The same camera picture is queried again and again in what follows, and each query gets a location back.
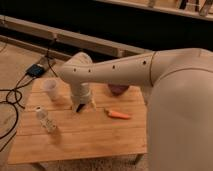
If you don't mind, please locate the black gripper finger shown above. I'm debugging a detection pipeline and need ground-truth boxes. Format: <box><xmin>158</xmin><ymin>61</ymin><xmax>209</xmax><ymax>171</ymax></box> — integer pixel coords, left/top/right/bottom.
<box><xmin>76</xmin><ymin>104</ymin><xmax>85</xmax><ymax>113</ymax></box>

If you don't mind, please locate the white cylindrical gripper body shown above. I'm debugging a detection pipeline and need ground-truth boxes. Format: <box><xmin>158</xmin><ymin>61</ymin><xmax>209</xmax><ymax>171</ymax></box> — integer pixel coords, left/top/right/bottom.
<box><xmin>70</xmin><ymin>83</ymin><xmax>92</xmax><ymax>108</ymax></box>

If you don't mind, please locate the clear plastic bottle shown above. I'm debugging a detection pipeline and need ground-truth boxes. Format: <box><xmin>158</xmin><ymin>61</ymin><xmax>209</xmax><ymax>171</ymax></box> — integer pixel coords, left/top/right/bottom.
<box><xmin>36</xmin><ymin>106</ymin><xmax>56</xmax><ymax>133</ymax></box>

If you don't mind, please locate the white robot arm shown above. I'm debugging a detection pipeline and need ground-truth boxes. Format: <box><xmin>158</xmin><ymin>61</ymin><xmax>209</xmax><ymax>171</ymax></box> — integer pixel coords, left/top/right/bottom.
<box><xmin>59</xmin><ymin>48</ymin><xmax>213</xmax><ymax>171</ymax></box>

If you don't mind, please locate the translucent plastic cup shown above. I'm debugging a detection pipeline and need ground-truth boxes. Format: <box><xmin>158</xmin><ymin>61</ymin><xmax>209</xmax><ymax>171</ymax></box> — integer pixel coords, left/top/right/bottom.
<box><xmin>41</xmin><ymin>79</ymin><xmax>60</xmax><ymax>101</ymax></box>

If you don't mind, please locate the orange carrot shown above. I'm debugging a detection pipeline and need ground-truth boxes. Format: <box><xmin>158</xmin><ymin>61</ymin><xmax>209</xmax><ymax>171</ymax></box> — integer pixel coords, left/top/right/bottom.
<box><xmin>104</xmin><ymin>109</ymin><xmax>131</xmax><ymax>119</ymax></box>

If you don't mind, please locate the wooden table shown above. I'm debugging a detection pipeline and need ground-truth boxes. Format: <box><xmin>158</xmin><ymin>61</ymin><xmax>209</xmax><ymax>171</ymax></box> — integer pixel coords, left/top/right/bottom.
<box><xmin>8</xmin><ymin>79</ymin><xmax>147</xmax><ymax>164</ymax></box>

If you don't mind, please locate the long wooden rail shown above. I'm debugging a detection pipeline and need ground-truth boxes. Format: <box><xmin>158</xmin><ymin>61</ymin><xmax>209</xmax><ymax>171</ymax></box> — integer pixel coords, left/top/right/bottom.
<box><xmin>0</xmin><ymin>15</ymin><xmax>148</xmax><ymax>57</ymax></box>

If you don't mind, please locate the black cable left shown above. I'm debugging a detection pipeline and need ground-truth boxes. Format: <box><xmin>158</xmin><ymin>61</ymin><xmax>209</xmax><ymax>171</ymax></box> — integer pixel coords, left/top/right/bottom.
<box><xmin>0</xmin><ymin>73</ymin><xmax>34</xmax><ymax>153</ymax></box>

